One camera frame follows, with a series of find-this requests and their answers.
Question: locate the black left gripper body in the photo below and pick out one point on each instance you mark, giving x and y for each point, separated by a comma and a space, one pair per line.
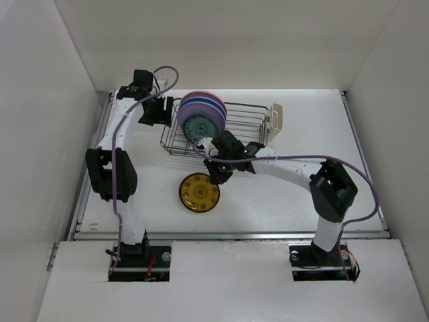
155, 114

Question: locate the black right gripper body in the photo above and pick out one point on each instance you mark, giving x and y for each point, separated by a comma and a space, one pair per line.
226, 157

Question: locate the teal patterned plate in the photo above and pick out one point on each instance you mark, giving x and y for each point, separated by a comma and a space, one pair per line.
198, 127

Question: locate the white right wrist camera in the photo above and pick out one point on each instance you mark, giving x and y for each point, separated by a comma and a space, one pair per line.
205, 145

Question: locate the aluminium front rail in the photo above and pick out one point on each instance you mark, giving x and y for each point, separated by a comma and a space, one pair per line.
233, 236

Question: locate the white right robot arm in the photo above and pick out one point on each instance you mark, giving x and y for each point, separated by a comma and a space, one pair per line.
332, 189

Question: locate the white cutlery holder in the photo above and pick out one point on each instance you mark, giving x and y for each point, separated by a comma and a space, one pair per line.
275, 121

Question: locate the yellow patterned plate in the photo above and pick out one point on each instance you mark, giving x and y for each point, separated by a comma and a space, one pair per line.
198, 194

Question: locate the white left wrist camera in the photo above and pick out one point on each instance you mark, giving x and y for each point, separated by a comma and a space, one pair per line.
160, 84

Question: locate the pink plate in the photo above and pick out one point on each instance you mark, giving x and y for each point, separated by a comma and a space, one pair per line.
204, 95

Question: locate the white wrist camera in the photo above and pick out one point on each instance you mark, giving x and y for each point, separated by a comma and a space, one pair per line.
160, 84
205, 145

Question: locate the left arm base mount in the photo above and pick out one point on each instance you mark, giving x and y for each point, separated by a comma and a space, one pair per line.
138, 263

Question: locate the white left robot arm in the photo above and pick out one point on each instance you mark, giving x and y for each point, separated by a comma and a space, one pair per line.
112, 174

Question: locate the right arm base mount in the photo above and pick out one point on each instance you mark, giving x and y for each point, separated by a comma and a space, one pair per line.
310, 263

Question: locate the lilac plate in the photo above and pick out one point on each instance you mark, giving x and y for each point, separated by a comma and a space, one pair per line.
213, 112

